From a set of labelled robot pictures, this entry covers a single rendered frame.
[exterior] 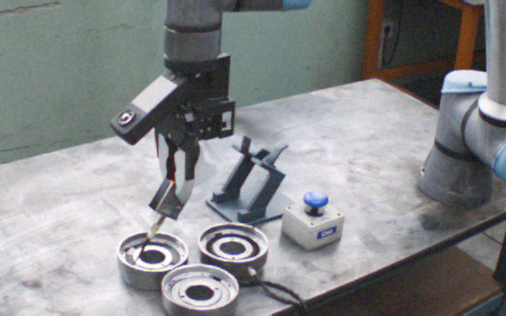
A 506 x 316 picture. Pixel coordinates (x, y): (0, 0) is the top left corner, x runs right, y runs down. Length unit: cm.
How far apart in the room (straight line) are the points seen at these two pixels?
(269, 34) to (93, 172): 188
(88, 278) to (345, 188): 52
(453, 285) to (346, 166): 37
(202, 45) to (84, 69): 184
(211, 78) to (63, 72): 177
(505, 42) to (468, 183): 33
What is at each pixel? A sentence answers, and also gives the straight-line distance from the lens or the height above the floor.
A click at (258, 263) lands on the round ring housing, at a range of 117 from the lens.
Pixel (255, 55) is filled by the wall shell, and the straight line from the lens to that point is 323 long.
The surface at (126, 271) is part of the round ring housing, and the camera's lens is 114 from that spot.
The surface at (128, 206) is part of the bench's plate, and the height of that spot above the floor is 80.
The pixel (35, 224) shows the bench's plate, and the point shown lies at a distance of 131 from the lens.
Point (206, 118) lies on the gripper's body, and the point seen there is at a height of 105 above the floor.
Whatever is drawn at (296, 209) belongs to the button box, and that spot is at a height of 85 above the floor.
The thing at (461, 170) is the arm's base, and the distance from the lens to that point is 144.
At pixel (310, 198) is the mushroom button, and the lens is 125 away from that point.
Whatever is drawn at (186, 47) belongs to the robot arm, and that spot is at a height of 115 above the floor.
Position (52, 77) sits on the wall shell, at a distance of 279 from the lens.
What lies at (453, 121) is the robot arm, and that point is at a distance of 140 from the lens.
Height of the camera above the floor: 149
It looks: 27 degrees down
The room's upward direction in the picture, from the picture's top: 4 degrees clockwise
